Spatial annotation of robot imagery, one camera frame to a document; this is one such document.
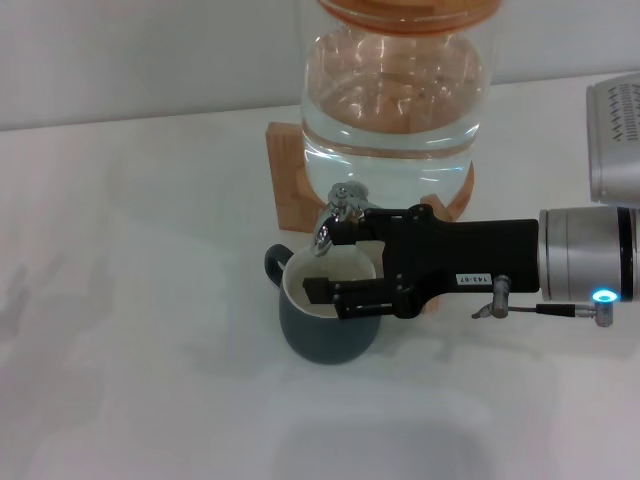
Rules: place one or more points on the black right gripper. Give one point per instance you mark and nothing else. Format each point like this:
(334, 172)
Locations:
(465, 255)

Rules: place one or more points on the dark teal ceramic mug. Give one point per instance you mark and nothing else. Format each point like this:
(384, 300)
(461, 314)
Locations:
(325, 340)

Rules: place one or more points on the chrome dispenser faucet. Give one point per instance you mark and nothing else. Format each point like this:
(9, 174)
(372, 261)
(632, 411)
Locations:
(342, 200)

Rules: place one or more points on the light wooden dispenser stand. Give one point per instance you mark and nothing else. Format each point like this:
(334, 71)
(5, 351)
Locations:
(287, 190)

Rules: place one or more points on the clear glass water dispenser jar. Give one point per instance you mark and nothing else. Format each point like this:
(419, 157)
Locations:
(390, 125)

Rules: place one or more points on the wooden dispenser lid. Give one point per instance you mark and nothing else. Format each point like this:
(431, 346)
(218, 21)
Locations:
(400, 12)

